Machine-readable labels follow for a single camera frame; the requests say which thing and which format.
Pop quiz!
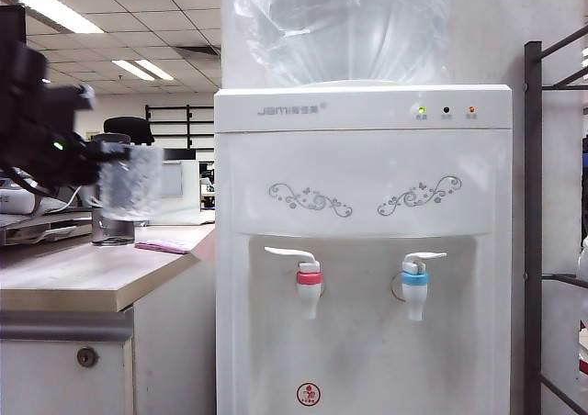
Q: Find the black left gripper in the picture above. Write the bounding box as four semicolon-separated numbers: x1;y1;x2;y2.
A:
22;128;134;196

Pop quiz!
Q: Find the blue cold water tap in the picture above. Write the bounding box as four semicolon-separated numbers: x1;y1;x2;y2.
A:
398;252;448;322

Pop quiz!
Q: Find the light wooden desk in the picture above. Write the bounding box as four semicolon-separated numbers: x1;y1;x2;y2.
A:
0;224;217;314

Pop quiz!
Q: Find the red hot water tap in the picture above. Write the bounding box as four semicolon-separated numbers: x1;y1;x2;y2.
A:
264;246;324;320

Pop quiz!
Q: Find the white water dispenser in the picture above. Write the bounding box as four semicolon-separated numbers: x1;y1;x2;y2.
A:
212;82;515;415

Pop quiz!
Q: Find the water jug in plastic bag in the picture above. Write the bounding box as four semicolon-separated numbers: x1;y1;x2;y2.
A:
231;0;454;89

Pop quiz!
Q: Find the black office chair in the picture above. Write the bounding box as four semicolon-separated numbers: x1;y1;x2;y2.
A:
103;117;155;150

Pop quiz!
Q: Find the black background monitor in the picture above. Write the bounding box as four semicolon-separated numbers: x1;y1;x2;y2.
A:
163;148;197;163

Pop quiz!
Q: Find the grey sports bottle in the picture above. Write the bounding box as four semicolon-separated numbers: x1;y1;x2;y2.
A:
90;132;138;247

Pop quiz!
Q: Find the double ceiling light panel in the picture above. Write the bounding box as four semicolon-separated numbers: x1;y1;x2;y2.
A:
111;59;175;82

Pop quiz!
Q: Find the grey document tray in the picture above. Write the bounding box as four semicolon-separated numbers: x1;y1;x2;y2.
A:
0;208;94;248

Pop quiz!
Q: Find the pink booklet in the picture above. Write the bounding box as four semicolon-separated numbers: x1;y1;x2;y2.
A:
134;238;197;255

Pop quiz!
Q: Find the ceiling air vent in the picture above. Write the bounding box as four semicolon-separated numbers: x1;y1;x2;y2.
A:
176;46;221;62

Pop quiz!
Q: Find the large ceiling light panel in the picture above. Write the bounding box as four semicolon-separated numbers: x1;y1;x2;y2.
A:
2;0;105;35

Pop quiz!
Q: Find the black computer monitor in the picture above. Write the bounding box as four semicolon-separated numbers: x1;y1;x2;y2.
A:
0;5;28;51

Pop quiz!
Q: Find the white drawer cabinet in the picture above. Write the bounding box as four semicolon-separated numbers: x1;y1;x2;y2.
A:
0;311;135;415

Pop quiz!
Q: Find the dark metal rack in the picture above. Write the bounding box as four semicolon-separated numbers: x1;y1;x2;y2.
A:
523;23;588;415

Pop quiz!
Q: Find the black and blue item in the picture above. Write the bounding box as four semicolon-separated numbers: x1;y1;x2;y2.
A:
579;135;588;191

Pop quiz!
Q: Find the white bottle on rack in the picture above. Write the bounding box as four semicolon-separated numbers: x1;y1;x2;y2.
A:
576;233;588;283

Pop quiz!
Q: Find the red and white package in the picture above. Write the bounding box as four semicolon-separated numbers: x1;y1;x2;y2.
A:
576;320;588;376

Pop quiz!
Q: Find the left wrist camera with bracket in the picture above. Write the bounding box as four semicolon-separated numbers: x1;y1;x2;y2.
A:
43;83;96;113

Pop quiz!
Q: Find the black background shelf frame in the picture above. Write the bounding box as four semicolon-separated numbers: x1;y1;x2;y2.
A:
144;104;215;162

